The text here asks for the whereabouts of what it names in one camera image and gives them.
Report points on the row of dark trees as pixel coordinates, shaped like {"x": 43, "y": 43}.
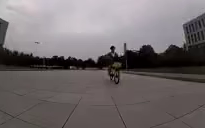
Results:
{"x": 163, "y": 57}

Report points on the person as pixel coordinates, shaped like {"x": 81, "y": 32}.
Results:
{"x": 112, "y": 56}

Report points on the yellow bicycle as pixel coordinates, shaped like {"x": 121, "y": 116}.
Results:
{"x": 115, "y": 71}

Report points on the tall lamp post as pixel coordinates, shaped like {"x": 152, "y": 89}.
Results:
{"x": 37, "y": 48}

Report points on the white vehicle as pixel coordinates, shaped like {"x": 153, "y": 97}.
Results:
{"x": 72, "y": 67}

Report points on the grey paved plaza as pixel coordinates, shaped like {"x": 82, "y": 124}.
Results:
{"x": 90, "y": 100}

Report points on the pale multi-storey building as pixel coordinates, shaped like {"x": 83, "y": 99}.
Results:
{"x": 200, "y": 30}

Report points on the grey pole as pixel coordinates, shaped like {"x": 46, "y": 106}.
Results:
{"x": 125, "y": 56}

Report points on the grass strip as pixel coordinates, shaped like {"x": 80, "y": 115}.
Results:
{"x": 186, "y": 74}

